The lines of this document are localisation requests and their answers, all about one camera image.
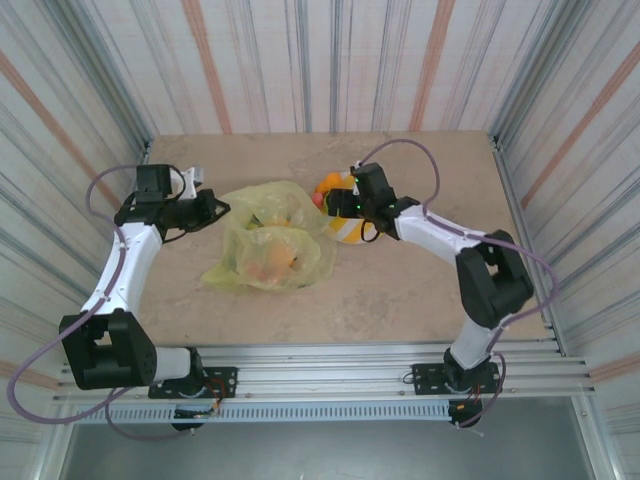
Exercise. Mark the green apple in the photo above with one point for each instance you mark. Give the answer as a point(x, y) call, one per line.
point(325, 204)

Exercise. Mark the yellow fruit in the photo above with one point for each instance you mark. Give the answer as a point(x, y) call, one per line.
point(346, 179)

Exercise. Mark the yellow plastic bag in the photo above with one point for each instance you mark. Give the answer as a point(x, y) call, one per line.
point(235, 200)

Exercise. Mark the pink fruit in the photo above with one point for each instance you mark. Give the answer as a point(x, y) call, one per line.
point(316, 199)

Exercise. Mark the red fruit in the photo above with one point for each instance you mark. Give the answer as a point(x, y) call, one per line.
point(257, 273)

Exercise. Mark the large orange with stem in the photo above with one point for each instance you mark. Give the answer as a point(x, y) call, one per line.
point(280, 257)

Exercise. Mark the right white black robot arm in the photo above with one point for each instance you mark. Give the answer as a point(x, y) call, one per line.
point(440, 235)

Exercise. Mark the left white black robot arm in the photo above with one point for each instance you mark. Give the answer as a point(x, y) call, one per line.
point(132, 260)

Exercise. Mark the yellow white striped plate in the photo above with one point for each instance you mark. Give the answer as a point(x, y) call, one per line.
point(345, 231)

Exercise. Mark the black mounting plate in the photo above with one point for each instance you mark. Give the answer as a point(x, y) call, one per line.
point(225, 377)
point(425, 380)

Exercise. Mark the black base disc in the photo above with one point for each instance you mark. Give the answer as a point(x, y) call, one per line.
point(187, 426)
point(472, 417)

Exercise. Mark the grey metal panel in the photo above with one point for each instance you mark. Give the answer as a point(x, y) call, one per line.
point(320, 455)

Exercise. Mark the aluminium side rail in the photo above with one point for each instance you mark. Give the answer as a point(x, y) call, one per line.
point(146, 152)
point(512, 190)

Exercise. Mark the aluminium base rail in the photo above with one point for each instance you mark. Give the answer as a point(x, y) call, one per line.
point(320, 370)

